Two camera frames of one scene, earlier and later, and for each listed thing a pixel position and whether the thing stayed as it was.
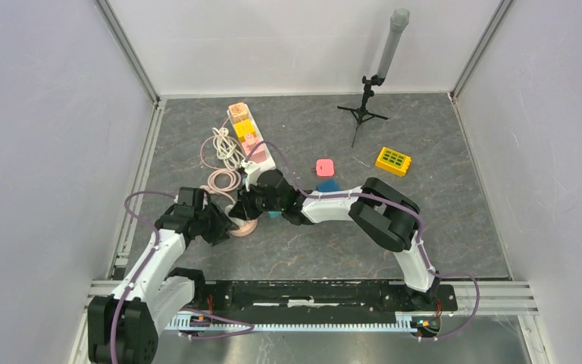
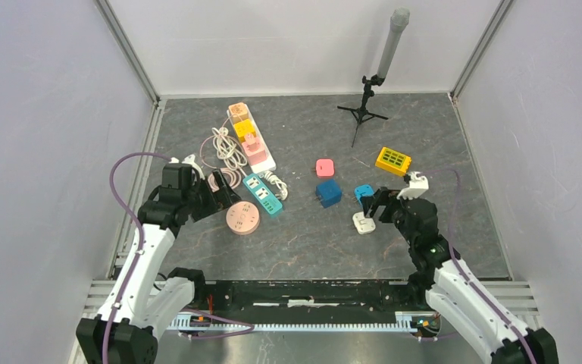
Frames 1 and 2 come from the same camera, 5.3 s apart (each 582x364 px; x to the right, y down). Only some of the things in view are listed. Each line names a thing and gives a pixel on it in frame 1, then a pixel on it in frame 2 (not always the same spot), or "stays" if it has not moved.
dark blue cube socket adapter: x=329 y=186 stays
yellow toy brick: x=393 y=161 stays
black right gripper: x=244 y=208 → x=383 y=197
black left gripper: x=223 y=224 → x=217 y=201
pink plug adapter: x=324 y=167 stays
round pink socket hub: x=246 y=227 stays
